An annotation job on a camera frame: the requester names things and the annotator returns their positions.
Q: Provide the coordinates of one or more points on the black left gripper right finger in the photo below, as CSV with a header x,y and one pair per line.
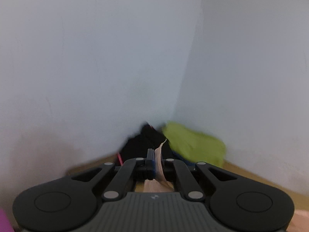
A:
x,y
236,202

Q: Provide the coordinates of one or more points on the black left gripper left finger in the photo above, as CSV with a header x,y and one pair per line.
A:
x,y
70,202

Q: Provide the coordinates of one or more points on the pink sheer fabric sheet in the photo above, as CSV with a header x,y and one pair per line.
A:
x,y
159,184

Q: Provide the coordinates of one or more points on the pile of colourful clothes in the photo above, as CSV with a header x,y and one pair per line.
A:
x,y
5,225

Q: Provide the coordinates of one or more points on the green folded garment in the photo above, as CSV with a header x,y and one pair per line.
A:
x,y
193,145

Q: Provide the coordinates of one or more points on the blue folded garment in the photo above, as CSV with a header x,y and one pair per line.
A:
x,y
179,157

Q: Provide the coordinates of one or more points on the black garment with pink trim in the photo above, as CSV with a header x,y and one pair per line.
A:
x,y
138,145

